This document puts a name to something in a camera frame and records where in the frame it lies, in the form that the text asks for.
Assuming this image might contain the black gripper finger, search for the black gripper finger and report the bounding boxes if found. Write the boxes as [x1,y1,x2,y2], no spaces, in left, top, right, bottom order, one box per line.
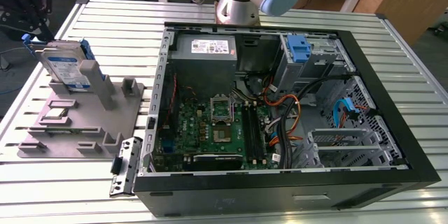
[0,8,37,36]
[36,0,53,41]

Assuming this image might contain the hard disk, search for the hard disk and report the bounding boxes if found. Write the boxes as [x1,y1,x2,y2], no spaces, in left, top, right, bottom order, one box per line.
[20,34,108,94]

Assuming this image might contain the metal disk bay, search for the metal disk bay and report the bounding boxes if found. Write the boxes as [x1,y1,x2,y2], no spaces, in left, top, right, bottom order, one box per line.
[302,128,388,169]

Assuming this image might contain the silver CPU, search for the silver CPU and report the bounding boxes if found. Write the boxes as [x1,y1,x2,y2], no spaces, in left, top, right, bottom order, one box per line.
[44,108,66,120]

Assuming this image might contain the grey parts rack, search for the grey parts rack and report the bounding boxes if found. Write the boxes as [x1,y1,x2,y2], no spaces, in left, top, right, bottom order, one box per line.
[16,60,146,159]

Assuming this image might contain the grey power supply unit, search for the grey power supply unit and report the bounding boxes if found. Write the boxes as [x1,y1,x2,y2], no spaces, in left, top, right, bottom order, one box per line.
[166,34,240,96]

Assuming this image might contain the metal socket cover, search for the metal socket cover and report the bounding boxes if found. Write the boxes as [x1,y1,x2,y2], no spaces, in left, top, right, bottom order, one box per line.
[208,94,234,126]

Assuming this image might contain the green motherboard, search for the green motherboard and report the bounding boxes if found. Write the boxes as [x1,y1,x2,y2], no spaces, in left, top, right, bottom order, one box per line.
[153,98,282,172]

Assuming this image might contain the CPU socket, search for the CPU socket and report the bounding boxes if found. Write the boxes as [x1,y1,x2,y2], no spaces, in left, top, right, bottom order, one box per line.
[212,125,236,143]

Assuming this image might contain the blue drive cage latch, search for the blue drive cage latch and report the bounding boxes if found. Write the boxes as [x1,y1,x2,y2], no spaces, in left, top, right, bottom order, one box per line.
[285,35,312,63]

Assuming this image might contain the black RAM slot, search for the black RAM slot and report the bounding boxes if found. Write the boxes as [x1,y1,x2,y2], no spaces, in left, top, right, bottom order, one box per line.
[250,100,268,164]
[241,100,257,164]

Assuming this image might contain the black graphics card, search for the black graphics card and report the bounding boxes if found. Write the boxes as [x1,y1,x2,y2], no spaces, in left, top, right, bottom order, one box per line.
[181,153,244,171]

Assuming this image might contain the metal optical drive cage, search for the metal optical drive cage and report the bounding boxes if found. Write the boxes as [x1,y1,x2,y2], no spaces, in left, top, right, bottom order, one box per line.
[274,34,356,96]

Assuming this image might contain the black open PC case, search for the black open PC case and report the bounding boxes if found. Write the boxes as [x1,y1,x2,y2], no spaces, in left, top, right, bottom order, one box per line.
[133,20,442,219]

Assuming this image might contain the grey metal slot bracket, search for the grey metal slot bracket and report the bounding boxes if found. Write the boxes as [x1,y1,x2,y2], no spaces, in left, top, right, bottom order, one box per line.
[108,136,144,199]

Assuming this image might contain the orange yellow power wires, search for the orange yellow power wires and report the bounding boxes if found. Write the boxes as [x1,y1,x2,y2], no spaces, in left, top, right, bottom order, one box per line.
[261,94,304,146]

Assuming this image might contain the thick black cable bundle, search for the thick black cable bundle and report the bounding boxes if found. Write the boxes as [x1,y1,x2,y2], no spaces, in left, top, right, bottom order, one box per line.
[278,76,350,169]

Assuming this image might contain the blue data wire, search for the blue data wire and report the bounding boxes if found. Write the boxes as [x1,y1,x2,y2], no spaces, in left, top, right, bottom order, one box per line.
[333,98,366,129]

